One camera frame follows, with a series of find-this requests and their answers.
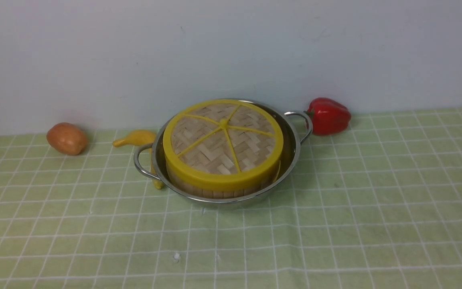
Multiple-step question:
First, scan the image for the yellow banana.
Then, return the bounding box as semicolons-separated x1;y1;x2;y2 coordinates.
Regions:
112;129;164;190

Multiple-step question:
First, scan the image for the yellow bamboo steamer lid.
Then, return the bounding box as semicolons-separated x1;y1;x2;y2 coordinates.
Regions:
162;99;284;190

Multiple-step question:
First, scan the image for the bamboo steamer basket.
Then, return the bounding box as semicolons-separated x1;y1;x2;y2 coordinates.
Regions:
167;163;281;199

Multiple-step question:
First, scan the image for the red bell pepper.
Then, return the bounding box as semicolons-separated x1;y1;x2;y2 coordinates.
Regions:
305;97;352;136

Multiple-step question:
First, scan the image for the brown potato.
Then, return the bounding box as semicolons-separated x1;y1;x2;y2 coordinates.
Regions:
46;122;88;156

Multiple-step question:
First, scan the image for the green checked tablecloth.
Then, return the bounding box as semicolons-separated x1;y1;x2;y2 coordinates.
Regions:
0;108;462;289

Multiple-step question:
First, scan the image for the stainless steel pot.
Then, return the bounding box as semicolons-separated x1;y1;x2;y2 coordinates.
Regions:
134;98;313;208

